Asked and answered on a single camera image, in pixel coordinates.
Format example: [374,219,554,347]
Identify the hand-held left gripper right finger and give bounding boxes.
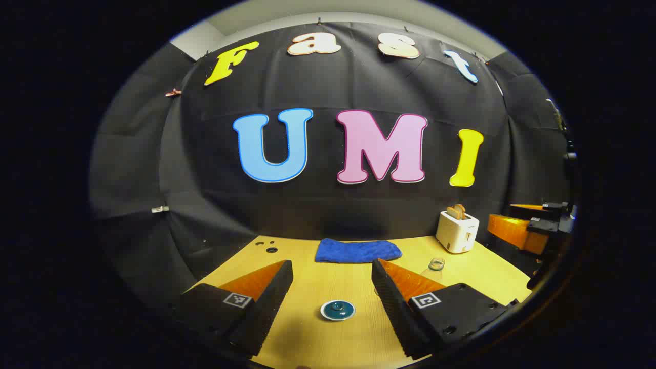
[371,259,519,360]

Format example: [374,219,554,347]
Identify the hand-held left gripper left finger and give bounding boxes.
[177,260,294,358]

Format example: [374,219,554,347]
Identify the clear plastic water bottle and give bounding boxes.
[421,258,446,281]

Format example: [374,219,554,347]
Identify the white toaster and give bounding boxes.
[436,210,480,254]

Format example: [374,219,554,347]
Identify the blue towel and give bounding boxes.
[315,238,403,264]

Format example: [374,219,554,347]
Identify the black backdrop cloth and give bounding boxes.
[90,20,575,308]

